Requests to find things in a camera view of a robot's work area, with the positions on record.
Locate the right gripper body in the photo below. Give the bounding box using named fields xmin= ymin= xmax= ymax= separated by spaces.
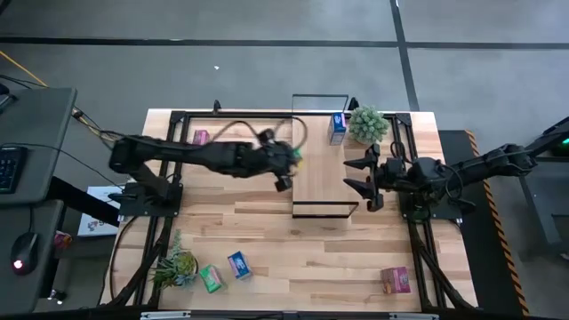
xmin=365 ymin=142 xmax=409 ymax=212

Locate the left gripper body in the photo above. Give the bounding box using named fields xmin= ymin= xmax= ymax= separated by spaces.
xmin=248 ymin=128 xmax=295 ymax=193

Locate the green Apple Jacks cereal box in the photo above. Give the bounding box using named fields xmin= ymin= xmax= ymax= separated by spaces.
xmin=289 ymin=148 xmax=306 ymax=173
xmin=198 ymin=264 xmax=225 ymax=294

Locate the blue Frosted Flakes cereal box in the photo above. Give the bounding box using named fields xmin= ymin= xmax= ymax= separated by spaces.
xmin=227 ymin=251 xmax=253 ymax=281
xmin=327 ymin=112 xmax=348 ymax=147

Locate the round pale green succulent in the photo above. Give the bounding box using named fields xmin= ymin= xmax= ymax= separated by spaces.
xmin=348 ymin=105 xmax=390 ymax=146

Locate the black mat with hazard stripe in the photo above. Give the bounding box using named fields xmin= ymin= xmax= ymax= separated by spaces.
xmin=437 ymin=129 xmax=531 ymax=317

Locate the spiky succulent in black pot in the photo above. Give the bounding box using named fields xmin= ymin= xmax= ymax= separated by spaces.
xmin=150 ymin=229 xmax=200 ymax=291

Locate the black metal stand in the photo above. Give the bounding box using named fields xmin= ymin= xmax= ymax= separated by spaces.
xmin=488 ymin=116 xmax=569 ymax=263

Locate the white printed box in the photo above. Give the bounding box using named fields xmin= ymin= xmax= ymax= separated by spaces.
xmin=77 ymin=185 xmax=128 ymax=237

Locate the small pink orange object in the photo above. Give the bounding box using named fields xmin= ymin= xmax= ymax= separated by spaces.
xmin=52 ymin=230 xmax=73 ymax=250

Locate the grey desk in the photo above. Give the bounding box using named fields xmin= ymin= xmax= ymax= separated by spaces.
xmin=0 ymin=87 xmax=78 ymax=206
xmin=0 ymin=198 xmax=66 ymax=315

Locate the black keyboard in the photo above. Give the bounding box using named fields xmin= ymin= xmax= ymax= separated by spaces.
xmin=0 ymin=145 xmax=28 ymax=196

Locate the black computer mouse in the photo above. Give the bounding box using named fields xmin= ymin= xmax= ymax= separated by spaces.
xmin=9 ymin=231 xmax=40 ymax=276

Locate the wooden shelf with black frame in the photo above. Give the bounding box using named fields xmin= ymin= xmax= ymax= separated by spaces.
xmin=291 ymin=93 xmax=360 ymax=220

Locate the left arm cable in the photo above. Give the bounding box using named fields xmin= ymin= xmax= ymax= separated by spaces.
xmin=212 ymin=115 xmax=310 ymax=151

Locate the grey metal bracket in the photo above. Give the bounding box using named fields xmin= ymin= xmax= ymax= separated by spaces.
xmin=389 ymin=312 xmax=440 ymax=320
xmin=140 ymin=310 xmax=192 ymax=320

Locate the yellow cable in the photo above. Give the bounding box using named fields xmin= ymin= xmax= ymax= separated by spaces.
xmin=0 ymin=49 xmax=139 ymax=150

